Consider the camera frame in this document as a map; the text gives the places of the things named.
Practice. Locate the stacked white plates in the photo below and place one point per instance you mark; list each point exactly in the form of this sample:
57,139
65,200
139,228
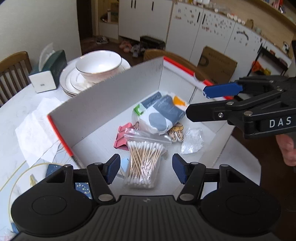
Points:
72,80

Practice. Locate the person's right hand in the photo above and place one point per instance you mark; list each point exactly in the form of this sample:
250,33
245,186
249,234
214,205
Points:
287,147

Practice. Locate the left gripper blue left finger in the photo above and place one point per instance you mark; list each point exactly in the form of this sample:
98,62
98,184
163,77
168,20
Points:
99,173

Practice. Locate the small light blue carton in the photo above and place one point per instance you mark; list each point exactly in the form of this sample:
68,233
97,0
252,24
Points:
123,167

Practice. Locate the red cardboard box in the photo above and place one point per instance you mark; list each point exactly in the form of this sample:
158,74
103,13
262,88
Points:
89,123

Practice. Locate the white paper napkin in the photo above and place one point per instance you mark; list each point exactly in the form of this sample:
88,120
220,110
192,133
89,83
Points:
36,137

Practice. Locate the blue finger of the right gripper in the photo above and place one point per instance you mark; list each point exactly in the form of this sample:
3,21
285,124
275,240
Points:
223,90

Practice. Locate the brown cardboard box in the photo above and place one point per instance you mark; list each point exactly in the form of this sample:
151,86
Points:
217,66

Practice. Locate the dark wooden chair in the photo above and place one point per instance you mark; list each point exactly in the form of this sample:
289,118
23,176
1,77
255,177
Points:
15,70

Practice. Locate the green white tissue box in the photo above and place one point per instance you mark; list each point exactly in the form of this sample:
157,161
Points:
45,75

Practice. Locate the white bowl gold rim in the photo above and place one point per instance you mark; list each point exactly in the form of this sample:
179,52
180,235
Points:
99,65

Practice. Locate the white wall cabinets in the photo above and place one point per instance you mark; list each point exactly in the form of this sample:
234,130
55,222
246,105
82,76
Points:
244,31

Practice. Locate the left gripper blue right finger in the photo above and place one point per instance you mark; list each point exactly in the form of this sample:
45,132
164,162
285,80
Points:
187,171

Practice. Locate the light wooden chair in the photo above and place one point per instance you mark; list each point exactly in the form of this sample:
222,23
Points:
150,54

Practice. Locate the patterned tissue pack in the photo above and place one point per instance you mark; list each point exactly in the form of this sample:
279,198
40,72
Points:
159,112

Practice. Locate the pink binder clip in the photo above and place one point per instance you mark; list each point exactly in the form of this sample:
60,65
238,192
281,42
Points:
120,141

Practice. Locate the cartoon face plush charm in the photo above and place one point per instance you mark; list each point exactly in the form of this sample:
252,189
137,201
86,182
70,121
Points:
176,133

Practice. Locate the clear plastic wrap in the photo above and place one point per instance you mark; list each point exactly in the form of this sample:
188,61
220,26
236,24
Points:
193,141

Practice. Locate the cotton swab bag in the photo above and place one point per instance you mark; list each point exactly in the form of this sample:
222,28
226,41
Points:
146,151

